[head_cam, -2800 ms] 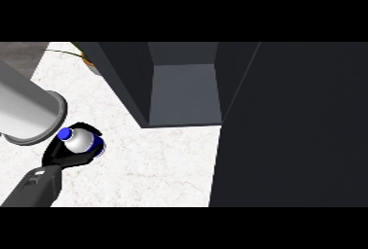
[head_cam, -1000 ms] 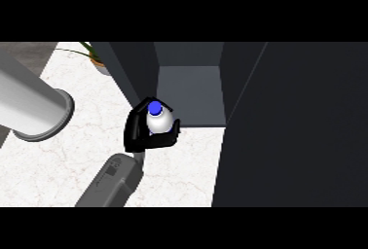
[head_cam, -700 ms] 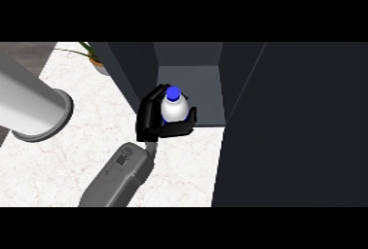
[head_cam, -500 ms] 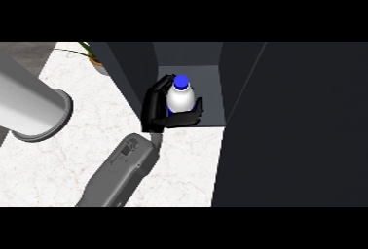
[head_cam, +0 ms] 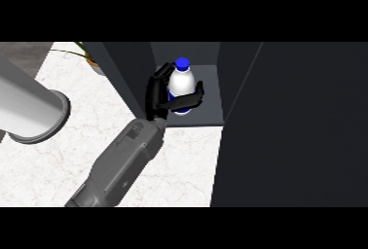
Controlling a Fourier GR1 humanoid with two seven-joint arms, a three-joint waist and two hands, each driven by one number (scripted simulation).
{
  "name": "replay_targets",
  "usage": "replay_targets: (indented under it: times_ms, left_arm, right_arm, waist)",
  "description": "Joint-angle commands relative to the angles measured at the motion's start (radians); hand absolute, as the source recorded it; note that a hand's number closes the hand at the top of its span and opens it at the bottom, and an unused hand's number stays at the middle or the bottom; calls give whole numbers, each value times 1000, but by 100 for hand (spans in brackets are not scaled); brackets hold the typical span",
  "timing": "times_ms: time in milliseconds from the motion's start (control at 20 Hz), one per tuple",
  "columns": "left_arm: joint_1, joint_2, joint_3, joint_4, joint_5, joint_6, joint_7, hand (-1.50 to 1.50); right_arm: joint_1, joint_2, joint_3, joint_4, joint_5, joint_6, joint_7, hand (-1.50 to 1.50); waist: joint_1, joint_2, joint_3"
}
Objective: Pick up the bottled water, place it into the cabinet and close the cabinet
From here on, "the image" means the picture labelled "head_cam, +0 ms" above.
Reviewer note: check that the green potted plant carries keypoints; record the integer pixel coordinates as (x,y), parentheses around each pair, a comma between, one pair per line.
(94,66)

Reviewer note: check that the dark grey cabinet door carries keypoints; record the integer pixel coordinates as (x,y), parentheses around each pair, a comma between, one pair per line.
(297,129)

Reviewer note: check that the dark grey cabinet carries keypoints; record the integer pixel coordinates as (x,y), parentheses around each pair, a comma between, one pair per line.
(128,71)

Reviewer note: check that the pale grey cylinder appliance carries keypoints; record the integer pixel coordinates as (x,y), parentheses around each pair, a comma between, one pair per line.
(25,107)

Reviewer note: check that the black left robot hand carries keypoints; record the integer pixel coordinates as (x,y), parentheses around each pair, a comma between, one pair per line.
(156,94)

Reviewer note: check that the white bottle with blue cap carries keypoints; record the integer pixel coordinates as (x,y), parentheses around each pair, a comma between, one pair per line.
(181,81)

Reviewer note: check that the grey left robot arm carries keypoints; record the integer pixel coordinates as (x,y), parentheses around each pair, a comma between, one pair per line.
(121,162)

